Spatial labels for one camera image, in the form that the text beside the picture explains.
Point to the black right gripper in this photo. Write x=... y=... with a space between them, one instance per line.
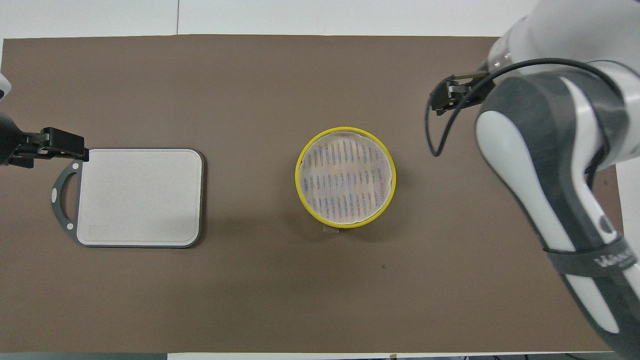
x=472 y=87

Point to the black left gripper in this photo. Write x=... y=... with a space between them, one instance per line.
x=15 y=145

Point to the yellow rimmed steamer basket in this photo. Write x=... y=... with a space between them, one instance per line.
x=345 y=177

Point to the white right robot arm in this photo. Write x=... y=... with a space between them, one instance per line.
x=550 y=150

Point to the grey cutting board, dark rim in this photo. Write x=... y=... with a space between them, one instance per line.
x=145 y=200

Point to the small grey tape piece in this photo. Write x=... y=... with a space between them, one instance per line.
x=331 y=230

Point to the brown table mat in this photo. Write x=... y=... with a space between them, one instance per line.
x=250 y=280

